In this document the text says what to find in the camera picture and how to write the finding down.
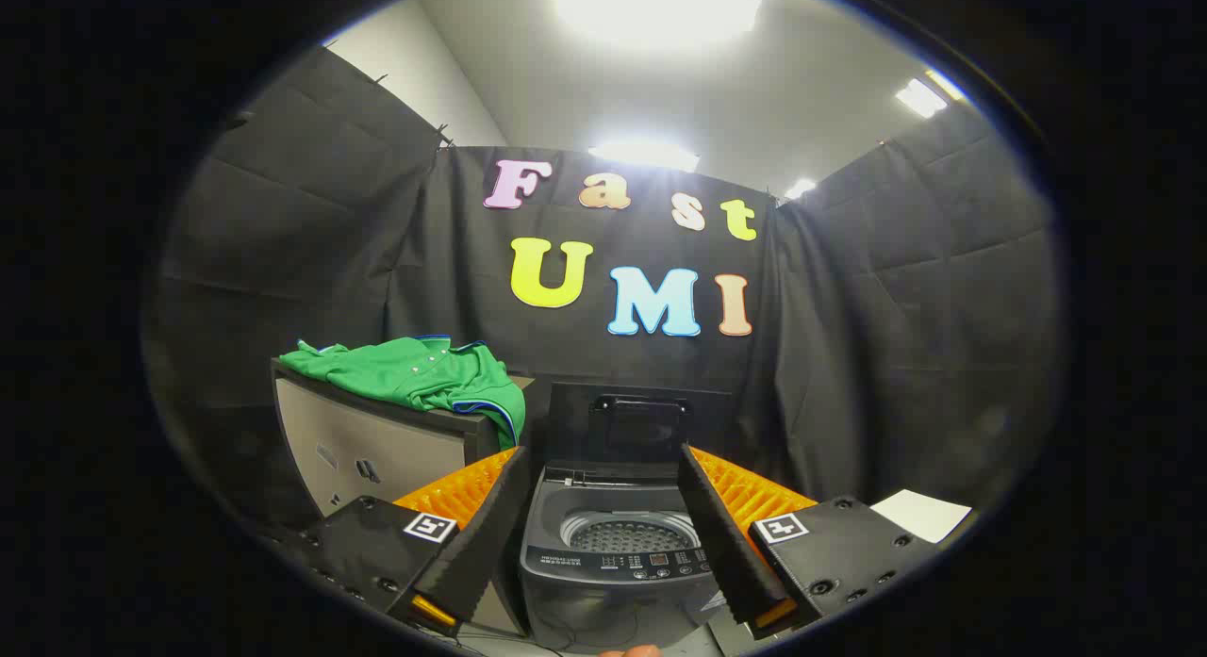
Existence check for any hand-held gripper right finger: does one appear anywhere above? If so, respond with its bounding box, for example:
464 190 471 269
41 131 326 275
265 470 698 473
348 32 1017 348
677 443 944 639

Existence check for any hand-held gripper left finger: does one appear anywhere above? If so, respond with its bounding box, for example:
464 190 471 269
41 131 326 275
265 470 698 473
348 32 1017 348
283 447 532 639

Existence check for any grey washing machine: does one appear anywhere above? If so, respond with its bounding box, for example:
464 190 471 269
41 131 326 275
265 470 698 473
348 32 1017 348
517 459 732 653

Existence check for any green polo shirt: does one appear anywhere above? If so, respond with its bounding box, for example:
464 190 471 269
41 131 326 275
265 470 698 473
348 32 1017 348
280 335 526 449

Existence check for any white flat sheet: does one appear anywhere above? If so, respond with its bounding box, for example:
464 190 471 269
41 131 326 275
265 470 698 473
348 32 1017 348
872 489 973 544

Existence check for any black backdrop cloth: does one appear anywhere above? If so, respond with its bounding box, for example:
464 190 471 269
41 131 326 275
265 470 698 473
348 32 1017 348
141 44 1066 545

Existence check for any large ceiling light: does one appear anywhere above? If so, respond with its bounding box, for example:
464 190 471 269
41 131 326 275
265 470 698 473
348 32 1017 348
554 0 761 51

